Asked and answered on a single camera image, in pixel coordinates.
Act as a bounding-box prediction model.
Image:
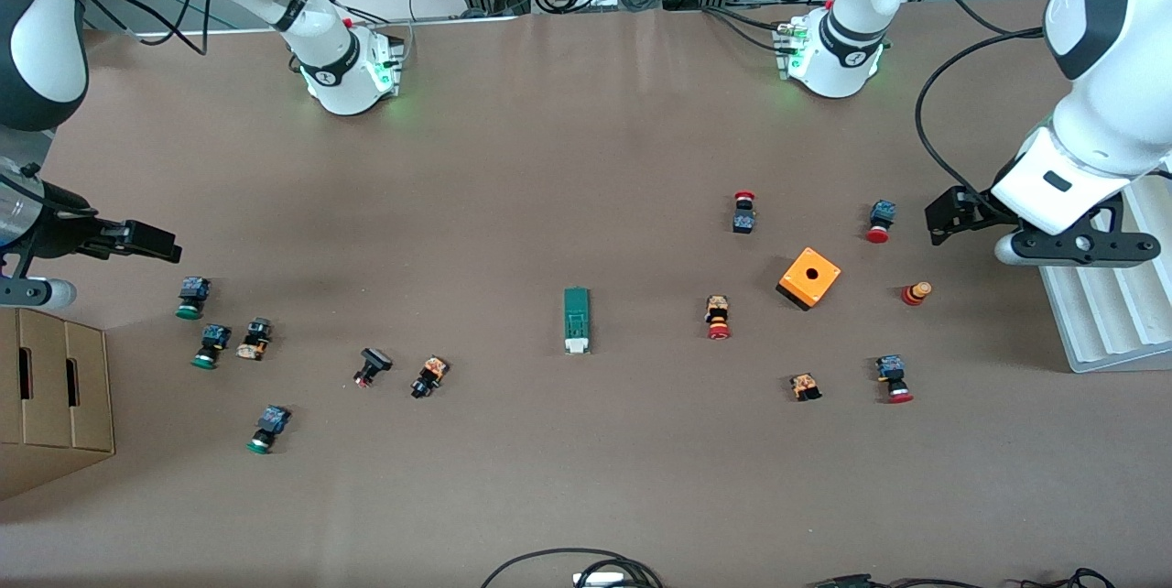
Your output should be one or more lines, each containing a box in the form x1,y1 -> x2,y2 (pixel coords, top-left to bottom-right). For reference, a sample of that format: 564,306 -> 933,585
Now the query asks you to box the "green load switch white slider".
561,286 -> 593,356

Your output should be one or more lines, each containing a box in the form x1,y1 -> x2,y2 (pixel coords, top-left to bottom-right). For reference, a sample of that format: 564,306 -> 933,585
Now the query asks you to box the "green push button blue block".
175,276 -> 212,321
245,404 -> 292,456
190,323 -> 233,371

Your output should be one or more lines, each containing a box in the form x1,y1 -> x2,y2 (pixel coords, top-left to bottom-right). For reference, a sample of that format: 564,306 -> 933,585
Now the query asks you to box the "black switch cream orange block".
235,317 -> 274,362

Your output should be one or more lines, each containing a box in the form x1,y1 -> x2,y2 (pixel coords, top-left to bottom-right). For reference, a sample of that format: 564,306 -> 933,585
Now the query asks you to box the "red mushroom button orange block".
704,294 -> 733,342

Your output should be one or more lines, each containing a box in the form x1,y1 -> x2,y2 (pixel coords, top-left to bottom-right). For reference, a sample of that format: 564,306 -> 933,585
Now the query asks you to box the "brown paper table cover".
0,0 -> 1172,588

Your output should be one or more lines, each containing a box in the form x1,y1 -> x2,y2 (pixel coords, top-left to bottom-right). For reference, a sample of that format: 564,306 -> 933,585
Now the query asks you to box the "orange switch enclosure box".
776,246 -> 842,312

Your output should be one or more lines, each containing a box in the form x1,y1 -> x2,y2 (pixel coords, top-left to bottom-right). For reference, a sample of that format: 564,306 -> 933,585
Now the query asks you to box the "black cable bundle loop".
480,548 -> 665,588

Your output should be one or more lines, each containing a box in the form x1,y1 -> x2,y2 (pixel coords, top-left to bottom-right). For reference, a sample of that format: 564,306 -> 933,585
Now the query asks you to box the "grey ribbed plastic tray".
1039,174 -> 1172,376

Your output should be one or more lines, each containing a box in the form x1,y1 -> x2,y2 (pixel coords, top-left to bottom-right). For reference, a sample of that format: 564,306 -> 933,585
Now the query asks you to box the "red push button blue block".
864,199 -> 897,245
874,354 -> 916,406

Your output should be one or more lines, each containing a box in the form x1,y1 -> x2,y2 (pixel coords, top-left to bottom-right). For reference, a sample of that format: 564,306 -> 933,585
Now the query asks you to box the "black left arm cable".
915,27 -> 1049,197

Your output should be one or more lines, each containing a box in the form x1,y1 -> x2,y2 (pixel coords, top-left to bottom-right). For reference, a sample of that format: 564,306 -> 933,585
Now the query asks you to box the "brown cardboard box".
0,307 -> 117,503

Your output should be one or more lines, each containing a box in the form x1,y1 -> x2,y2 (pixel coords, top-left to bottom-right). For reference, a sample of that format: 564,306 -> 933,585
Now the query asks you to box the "thin black curled cable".
1021,567 -> 1118,588

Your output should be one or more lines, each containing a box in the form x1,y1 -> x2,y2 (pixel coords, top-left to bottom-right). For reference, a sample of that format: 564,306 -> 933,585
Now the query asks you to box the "black square push button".
353,347 -> 394,389

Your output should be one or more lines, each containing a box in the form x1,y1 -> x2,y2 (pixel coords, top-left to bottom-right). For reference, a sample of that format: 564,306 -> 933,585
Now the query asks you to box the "black selector switch orange block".
409,354 -> 450,400

